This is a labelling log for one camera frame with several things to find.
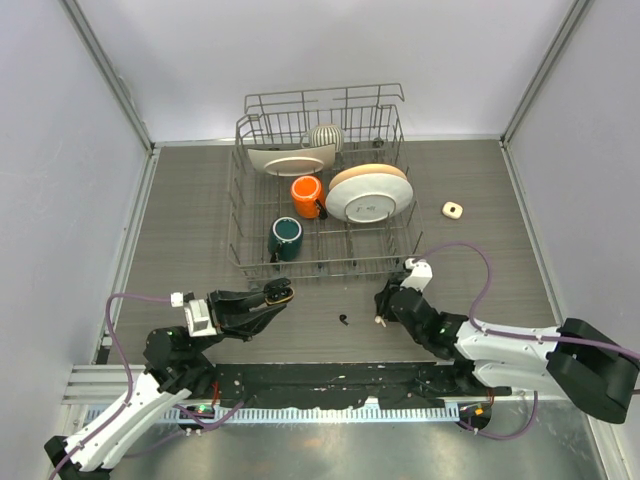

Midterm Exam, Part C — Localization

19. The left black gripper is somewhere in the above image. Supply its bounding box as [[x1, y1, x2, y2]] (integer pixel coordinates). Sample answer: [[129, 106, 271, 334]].
[[189, 288, 285, 356]]

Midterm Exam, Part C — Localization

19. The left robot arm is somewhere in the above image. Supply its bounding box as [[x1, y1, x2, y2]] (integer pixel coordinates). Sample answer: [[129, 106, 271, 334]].
[[44, 277, 294, 479]]

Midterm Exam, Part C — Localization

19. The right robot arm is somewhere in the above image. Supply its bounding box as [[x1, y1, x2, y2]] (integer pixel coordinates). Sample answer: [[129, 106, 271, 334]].
[[374, 272, 639, 424]]

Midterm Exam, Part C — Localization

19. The cream square earbud case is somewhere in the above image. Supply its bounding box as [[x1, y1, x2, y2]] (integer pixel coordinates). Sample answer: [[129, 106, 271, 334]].
[[441, 201, 464, 220]]

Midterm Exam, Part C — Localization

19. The dark green ceramic mug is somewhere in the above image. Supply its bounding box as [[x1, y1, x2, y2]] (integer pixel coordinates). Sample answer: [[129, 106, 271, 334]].
[[267, 217, 304, 263]]

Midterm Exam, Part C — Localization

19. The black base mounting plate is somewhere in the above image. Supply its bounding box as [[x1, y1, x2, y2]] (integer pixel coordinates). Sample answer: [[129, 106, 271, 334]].
[[216, 362, 512, 410]]

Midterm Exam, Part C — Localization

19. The beige ceramic plate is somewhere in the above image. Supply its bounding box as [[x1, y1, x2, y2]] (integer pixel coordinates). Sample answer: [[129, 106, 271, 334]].
[[329, 163, 407, 190]]

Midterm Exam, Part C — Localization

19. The orange ceramic mug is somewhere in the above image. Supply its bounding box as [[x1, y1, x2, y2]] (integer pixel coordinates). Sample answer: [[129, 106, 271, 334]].
[[290, 175, 328, 220]]

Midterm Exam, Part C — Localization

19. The cream oval dish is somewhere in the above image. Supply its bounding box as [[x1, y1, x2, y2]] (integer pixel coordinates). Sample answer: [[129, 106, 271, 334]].
[[247, 144, 336, 177]]

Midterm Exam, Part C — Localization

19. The striped grey white cup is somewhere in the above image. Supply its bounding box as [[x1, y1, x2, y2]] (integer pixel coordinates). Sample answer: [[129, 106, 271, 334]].
[[300, 124, 344, 153]]

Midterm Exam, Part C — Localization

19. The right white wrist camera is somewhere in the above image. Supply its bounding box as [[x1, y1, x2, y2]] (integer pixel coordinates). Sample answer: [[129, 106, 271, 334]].
[[400, 257, 433, 293]]

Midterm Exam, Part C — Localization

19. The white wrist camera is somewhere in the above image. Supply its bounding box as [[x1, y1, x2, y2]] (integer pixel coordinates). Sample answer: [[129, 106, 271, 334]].
[[400, 257, 433, 293], [170, 292, 221, 338]]

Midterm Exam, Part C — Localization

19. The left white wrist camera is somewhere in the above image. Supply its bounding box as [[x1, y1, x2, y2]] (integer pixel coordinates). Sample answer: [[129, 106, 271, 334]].
[[170, 292, 221, 338]]

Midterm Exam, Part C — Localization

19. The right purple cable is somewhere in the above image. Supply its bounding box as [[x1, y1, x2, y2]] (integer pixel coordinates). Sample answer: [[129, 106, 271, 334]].
[[412, 241, 640, 441]]

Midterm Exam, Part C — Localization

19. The purple cable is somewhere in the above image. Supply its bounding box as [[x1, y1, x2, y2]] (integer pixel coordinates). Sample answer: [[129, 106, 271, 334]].
[[412, 241, 640, 441], [47, 291, 246, 480]]

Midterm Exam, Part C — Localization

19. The white plate with foot ring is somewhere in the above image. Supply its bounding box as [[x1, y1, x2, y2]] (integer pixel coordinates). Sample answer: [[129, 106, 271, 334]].
[[325, 173, 414, 224]]

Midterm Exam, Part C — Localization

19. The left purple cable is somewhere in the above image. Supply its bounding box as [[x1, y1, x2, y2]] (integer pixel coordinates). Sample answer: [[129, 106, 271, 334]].
[[47, 291, 246, 480]]

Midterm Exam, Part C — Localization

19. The grey wire dish rack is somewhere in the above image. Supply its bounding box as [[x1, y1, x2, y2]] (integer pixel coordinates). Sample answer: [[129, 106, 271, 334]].
[[227, 83, 425, 285]]

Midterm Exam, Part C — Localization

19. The white perforated cable rail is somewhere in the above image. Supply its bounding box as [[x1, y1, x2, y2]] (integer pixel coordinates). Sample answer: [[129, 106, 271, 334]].
[[154, 403, 461, 424]]

